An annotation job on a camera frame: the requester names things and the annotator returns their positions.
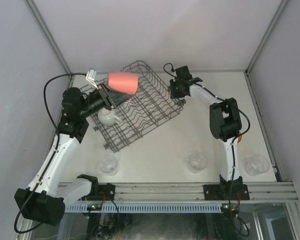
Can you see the clear glass right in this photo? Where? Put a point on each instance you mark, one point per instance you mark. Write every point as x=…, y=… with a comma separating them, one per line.
x=256, y=165

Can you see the grey wire dish rack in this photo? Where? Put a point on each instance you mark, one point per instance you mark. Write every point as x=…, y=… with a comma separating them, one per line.
x=148, y=109

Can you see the clear glass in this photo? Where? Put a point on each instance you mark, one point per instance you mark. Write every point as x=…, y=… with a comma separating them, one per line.
x=256, y=165
x=197, y=162
x=109, y=164

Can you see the clear glass left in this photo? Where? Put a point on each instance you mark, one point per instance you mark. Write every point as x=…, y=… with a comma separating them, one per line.
x=109, y=164

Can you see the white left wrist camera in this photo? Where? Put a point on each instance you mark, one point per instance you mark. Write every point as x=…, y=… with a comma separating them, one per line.
x=91, y=78

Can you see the yellow mug black handle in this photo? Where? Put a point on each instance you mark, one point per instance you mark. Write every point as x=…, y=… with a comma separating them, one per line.
x=240, y=137

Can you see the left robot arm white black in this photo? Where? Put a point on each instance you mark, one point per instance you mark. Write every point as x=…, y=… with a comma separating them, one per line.
x=41, y=201

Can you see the clear glass middle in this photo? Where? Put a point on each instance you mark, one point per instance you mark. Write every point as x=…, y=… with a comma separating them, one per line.
x=197, y=162

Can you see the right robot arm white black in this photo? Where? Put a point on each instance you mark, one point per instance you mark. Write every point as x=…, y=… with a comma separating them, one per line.
x=224, y=120

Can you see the blue slotted cable duct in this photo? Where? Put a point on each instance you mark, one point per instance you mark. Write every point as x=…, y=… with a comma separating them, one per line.
x=144, y=208

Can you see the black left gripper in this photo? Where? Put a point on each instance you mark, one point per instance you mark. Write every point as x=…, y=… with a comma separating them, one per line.
x=106, y=96

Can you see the white speckled ceramic mug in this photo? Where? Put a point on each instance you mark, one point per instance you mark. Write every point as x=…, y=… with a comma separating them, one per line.
x=108, y=117

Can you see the pink ceramic cup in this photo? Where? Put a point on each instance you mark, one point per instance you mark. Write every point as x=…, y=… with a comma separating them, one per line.
x=124, y=82

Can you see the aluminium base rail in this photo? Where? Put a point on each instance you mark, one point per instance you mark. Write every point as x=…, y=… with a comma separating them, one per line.
x=259, y=192

